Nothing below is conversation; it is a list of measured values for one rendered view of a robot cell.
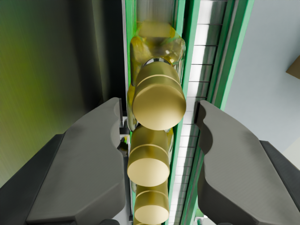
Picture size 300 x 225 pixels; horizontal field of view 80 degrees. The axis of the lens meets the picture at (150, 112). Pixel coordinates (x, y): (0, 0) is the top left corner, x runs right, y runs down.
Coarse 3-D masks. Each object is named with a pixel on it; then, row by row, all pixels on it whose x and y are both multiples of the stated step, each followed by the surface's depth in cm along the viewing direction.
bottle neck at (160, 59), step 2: (150, 58) 16; (152, 58) 16; (154, 58) 16; (156, 58) 16; (158, 58) 16; (160, 58) 16; (162, 58) 16; (148, 60) 16; (150, 60) 16; (152, 60) 16; (154, 60) 16; (156, 60) 16; (158, 60) 16; (160, 60) 16; (162, 60) 16; (164, 60) 16; (166, 60) 16; (146, 62) 16; (148, 62) 16; (150, 62) 15; (166, 62) 16; (168, 62) 16; (144, 64) 16; (146, 64) 16; (170, 64) 16
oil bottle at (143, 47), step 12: (144, 24) 29; (156, 24) 29; (168, 24) 30; (144, 36) 18; (156, 36) 18; (168, 36) 18; (132, 48) 17; (144, 48) 16; (156, 48) 16; (168, 48) 16; (180, 48) 17; (132, 60) 17; (144, 60) 17; (168, 60) 16; (180, 60) 17; (132, 72) 18; (180, 72) 18; (132, 84) 19; (180, 84) 19
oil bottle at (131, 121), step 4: (132, 88) 21; (128, 92) 21; (132, 92) 20; (128, 96) 21; (132, 96) 20; (128, 100) 20; (132, 100) 20; (128, 104) 20; (128, 108) 20; (128, 112) 21; (132, 112) 20; (128, 116) 21; (132, 116) 20; (128, 120) 21; (132, 120) 20; (136, 120) 20; (128, 124) 22; (132, 124) 20; (132, 128) 21; (132, 132) 22
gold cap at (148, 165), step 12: (144, 132) 16; (156, 132) 16; (132, 144) 16; (144, 144) 15; (156, 144) 15; (132, 156) 14; (144, 156) 13; (156, 156) 14; (132, 168) 14; (144, 168) 14; (156, 168) 14; (168, 168) 14; (132, 180) 15; (144, 180) 15; (156, 180) 14
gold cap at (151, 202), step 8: (160, 184) 18; (136, 192) 19; (144, 192) 18; (152, 192) 17; (160, 192) 18; (136, 200) 18; (144, 200) 17; (152, 200) 17; (160, 200) 17; (168, 200) 18; (136, 208) 17; (144, 208) 16; (152, 208) 16; (160, 208) 16; (168, 208) 17; (136, 216) 17; (144, 216) 17; (152, 216) 17; (160, 216) 17; (168, 216) 17; (152, 224) 18
